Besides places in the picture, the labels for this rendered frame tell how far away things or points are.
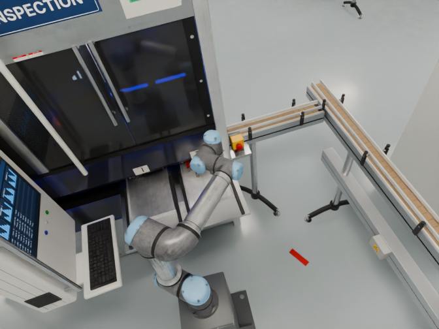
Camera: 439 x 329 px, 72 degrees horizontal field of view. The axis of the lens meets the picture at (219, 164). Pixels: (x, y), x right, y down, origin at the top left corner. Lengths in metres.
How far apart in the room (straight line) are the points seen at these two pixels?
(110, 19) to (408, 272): 1.92
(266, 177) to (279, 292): 1.03
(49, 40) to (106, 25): 0.21
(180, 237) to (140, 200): 0.85
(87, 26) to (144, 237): 0.79
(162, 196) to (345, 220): 1.57
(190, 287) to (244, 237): 1.25
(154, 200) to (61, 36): 0.98
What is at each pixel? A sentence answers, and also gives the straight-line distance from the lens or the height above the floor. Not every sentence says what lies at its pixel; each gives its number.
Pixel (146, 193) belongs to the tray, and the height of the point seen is 0.88.
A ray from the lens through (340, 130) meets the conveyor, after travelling 2.05.
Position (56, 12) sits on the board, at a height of 1.93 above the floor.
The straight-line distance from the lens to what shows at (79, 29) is 1.33.
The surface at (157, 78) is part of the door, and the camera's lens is 1.45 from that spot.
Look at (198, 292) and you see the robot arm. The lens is 1.42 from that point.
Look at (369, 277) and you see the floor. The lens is 2.59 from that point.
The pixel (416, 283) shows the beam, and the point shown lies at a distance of 2.06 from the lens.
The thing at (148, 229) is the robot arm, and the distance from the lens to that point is 1.10.
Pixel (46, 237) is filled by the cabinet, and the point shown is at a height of 1.10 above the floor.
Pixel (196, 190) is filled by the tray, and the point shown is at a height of 0.88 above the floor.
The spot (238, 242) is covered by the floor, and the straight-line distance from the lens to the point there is 2.58.
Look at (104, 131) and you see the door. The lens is 1.61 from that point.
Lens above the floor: 2.36
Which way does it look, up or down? 51 degrees down
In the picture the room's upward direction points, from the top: 11 degrees counter-clockwise
